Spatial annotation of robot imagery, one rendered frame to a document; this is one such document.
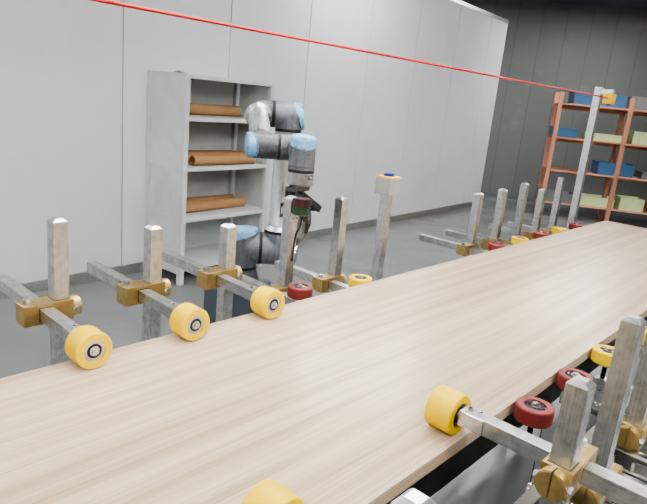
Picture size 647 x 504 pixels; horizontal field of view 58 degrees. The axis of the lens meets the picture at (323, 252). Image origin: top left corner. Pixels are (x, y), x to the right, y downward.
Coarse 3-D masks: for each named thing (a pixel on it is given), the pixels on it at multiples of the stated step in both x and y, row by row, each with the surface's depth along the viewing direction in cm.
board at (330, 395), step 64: (512, 256) 254; (576, 256) 266; (640, 256) 279; (256, 320) 157; (320, 320) 161; (384, 320) 165; (448, 320) 170; (512, 320) 175; (576, 320) 181; (0, 384) 113; (64, 384) 115; (128, 384) 118; (192, 384) 120; (256, 384) 123; (320, 384) 125; (384, 384) 128; (448, 384) 131; (512, 384) 134; (0, 448) 94; (64, 448) 96; (128, 448) 97; (192, 448) 99; (256, 448) 101; (320, 448) 103; (384, 448) 104; (448, 448) 107
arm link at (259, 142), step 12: (252, 108) 249; (264, 108) 250; (252, 120) 230; (264, 120) 228; (252, 132) 206; (264, 132) 208; (252, 144) 204; (264, 144) 204; (276, 144) 205; (252, 156) 207; (264, 156) 207; (276, 156) 207
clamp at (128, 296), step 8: (136, 280) 157; (168, 280) 161; (120, 288) 152; (128, 288) 151; (136, 288) 152; (144, 288) 154; (152, 288) 156; (160, 288) 158; (168, 288) 159; (120, 296) 153; (128, 296) 151; (136, 296) 153; (128, 304) 152; (136, 304) 154
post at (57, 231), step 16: (48, 224) 135; (64, 224) 135; (48, 240) 136; (64, 240) 136; (48, 256) 137; (64, 256) 137; (48, 272) 138; (64, 272) 138; (48, 288) 139; (64, 288) 139; (64, 352) 143
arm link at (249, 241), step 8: (240, 232) 264; (248, 232) 265; (256, 232) 268; (240, 240) 265; (248, 240) 266; (256, 240) 268; (240, 248) 266; (248, 248) 266; (256, 248) 267; (240, 256) 267; (248, 256) 268; (256, 256) 268; (240, 264) 268; (248, 264) 269
